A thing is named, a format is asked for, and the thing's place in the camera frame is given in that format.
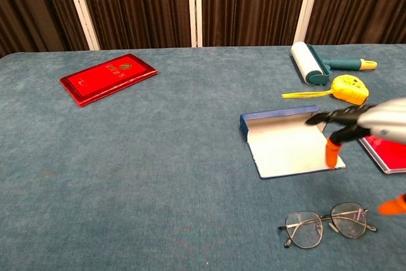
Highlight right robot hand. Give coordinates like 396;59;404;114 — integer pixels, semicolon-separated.
305;98;406;217

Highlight blue glasses case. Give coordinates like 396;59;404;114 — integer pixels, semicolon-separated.
239;104;346;179

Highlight wire-frame eyeglasses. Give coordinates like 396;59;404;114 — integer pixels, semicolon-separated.
278;201;378;249

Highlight yellow tape measure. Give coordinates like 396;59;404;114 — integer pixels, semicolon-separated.
281;74;370;106

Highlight teal lint roller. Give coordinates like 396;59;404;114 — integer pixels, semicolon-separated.
291;41;379;86

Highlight blue felt table cover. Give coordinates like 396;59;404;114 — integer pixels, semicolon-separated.
0;44;406;271

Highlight red certificate book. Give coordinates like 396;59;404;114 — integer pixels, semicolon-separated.
59;53;159;108

